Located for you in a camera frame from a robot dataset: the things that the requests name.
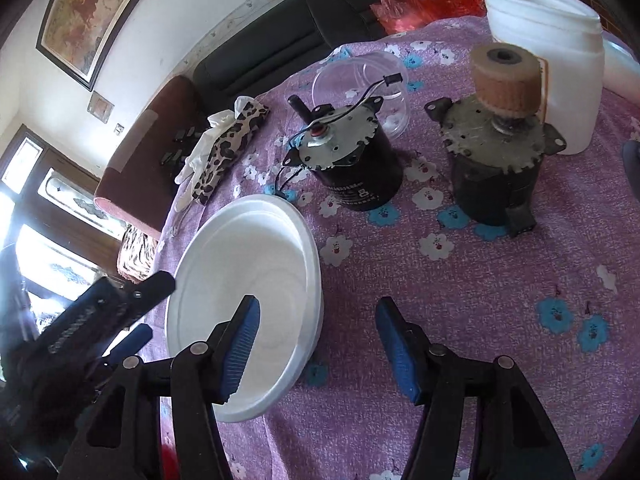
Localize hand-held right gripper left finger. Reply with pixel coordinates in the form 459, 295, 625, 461
60, 294, 262, 480

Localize brown armchair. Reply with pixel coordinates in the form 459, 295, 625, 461
94, 76, 211, 233

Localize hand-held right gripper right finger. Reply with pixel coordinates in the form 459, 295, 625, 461
375, 296, 576, 480

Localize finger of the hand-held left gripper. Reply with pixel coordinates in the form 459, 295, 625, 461
102, 323, 154, 366
127, 270, 177, 318

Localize framed painting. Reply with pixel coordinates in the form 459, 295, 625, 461
36, 0, 173, 92

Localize black sofa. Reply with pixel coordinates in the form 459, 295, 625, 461
192, 0, 541, 106

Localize wide white bowl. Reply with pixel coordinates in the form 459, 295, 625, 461
165, 194, 326, 423

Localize brown patterned blanket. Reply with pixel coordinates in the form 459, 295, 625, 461
116, 224, 160, 283

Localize purple floral tablecloth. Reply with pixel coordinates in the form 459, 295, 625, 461
150, 15, 640, 480

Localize motor with brown cap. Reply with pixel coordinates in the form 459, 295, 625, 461
424, 42, 568, 238

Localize white plastic jar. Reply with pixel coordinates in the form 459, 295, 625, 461
481, 0, 607, 156

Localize red plastic bag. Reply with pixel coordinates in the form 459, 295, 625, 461
370, 0, 487, 36

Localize white gloves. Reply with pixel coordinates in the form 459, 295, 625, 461
172, 95, 261, 211

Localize black motor with wires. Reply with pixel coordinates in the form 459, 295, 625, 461
274, 72, 405, 212

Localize small wall plaque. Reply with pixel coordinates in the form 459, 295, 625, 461
86, 92, 115, 123

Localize person's left hand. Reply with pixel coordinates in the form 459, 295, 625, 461
0, 339, 108, 461

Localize leopard print pouch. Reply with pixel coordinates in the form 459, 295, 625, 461
192, 101, 271, 207

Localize wooden glass door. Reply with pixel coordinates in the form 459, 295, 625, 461
0, 125, 131, 311

